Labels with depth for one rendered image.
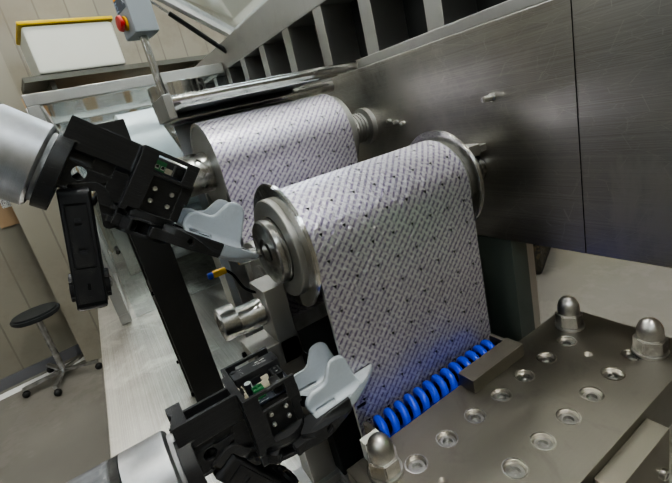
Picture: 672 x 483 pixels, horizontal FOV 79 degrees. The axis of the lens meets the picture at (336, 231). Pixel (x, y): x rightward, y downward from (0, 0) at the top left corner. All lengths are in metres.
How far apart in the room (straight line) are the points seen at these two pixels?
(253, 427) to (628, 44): 0.51
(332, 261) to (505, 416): 0.25
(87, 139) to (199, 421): 0.27
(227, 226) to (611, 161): 0.42
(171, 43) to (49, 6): 0.86
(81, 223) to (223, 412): 0.21
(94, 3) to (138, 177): 3.67
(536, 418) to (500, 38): 0.44
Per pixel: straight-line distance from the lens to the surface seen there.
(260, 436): 0.42
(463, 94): 0.64
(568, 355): 0.60
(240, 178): 0.63
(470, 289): 0.58
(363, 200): 0.45
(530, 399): 0.54
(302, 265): 0.42
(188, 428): 0.41
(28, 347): 3.96
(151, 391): 1.03
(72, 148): 0.43
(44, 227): 3.49
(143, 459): 0.43
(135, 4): 0.99
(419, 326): 0.53
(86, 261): 0.43
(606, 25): 0.53
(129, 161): 0.43
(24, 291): 3.85
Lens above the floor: 1.39
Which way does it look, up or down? 17 degrees down
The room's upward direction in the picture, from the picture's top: 14 degrees counter-clockwise
